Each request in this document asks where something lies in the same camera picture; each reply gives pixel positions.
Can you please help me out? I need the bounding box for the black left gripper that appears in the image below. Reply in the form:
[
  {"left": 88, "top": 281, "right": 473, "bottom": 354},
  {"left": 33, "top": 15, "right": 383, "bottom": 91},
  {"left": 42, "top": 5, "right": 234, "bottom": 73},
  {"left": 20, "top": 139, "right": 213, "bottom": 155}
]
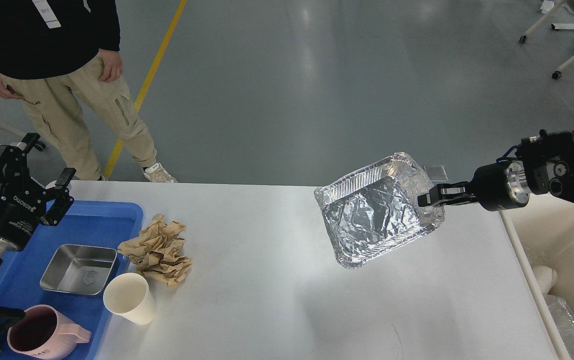
[{"left": 0, "top": 133, "right": 76, "bottom": 252}]

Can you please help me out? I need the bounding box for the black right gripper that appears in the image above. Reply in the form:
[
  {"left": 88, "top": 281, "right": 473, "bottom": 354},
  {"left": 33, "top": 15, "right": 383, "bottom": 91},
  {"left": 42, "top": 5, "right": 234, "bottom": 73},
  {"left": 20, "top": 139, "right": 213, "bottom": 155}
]
[{"left": 417, "top": 161, "right": 530, "bottom": 212}]

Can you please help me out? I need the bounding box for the aluminium foil tray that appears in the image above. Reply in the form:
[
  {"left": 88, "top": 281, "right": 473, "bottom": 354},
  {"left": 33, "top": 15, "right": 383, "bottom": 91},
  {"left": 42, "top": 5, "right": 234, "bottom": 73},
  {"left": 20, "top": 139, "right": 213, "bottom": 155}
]
[{"left": 313, "top": 152, "right": 445, "bottom": 269}]

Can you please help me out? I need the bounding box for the square steel tray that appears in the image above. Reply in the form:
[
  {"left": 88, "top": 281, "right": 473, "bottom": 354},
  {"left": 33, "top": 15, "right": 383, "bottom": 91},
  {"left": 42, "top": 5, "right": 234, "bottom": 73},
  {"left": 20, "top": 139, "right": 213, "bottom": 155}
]
[{"left": 39, "top": 244, "right": 118, "bottom": 296}]

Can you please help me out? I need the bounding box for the brown paper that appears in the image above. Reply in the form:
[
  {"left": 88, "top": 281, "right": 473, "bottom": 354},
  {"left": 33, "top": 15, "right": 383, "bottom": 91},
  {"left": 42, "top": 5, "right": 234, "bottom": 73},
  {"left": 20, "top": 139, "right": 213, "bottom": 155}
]
[{"left": 117, "top": 214, "right": 193, "bottom": 288}]

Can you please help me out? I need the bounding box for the cream paper cup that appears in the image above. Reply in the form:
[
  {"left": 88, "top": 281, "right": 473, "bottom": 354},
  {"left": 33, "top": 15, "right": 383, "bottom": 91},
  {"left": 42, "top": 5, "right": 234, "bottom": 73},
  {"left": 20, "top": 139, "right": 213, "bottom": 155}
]
[{"left": 102, "top": 272, "right": 157, "bottom": 325}]

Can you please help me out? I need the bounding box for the pink mug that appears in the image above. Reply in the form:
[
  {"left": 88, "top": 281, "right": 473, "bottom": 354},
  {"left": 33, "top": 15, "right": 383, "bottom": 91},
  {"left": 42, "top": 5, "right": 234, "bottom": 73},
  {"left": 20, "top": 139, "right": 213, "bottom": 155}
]
[{"left": 6, "top": 304, "right": 92, "bottom": 360}]

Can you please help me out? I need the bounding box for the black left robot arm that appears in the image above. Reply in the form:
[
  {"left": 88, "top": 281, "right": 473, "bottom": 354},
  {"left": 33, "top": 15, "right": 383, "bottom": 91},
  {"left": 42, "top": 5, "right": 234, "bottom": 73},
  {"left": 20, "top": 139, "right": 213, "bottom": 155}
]
[{"left": 0, "top": 133, "right": 76, "bottom": 333}]

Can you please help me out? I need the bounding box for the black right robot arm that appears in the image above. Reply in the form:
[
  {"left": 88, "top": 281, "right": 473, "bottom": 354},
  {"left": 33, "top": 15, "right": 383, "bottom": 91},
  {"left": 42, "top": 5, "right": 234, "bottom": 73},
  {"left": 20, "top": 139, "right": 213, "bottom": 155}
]
[{"left": 417, "top": 129, "right": 574, "bottom": 212}]

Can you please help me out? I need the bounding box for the person's left hand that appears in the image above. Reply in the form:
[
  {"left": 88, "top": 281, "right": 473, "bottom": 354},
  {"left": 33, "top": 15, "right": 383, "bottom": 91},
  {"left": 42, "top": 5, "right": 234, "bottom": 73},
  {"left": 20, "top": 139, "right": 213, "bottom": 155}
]
[{"left": 99, "top": 48, "right": 124, "bottom": 83}]

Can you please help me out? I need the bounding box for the clear floor plate right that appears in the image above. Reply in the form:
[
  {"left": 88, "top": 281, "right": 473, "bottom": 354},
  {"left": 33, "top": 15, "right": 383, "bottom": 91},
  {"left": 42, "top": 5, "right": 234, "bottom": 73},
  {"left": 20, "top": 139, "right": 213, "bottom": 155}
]
[{"left": 422, "top": 164, "right": 449, "bottom": 183}]

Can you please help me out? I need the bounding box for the blue plastic tray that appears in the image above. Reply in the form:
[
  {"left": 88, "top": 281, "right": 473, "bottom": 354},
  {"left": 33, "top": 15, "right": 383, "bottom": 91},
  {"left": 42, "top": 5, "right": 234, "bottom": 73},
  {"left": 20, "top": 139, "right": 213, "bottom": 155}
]
[{"left": 0, "top": 201, "right": 143, "bottom": 360}]

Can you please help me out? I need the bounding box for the cream plastic bin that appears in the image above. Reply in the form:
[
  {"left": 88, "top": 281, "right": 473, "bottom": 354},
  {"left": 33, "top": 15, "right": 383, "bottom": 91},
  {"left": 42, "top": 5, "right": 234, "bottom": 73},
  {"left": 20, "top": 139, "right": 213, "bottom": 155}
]
[{"left": 500, "top": 194, "right": 574, "bottom": 360}]

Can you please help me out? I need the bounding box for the person in black top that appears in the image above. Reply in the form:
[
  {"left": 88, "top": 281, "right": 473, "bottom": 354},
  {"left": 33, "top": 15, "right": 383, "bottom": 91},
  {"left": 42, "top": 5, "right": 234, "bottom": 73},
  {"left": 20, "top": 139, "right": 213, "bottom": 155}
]
[{"left": 0, "top": 0, "right": 177, "bottom": 183}]

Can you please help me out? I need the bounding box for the white rolling chair base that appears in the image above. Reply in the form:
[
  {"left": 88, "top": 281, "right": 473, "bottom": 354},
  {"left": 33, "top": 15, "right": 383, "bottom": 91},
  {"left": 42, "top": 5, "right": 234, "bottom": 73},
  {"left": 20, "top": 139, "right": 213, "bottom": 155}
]
[{"left": 519, "top": 0, "right": 574, "bottom": 80}]

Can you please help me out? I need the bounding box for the clear plastic bag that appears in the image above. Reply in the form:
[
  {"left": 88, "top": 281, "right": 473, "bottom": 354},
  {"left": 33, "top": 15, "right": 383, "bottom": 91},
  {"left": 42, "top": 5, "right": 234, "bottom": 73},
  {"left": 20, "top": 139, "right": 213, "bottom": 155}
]
[{"left": 544, "top": 294, "right": 574, "bottom": 360}]

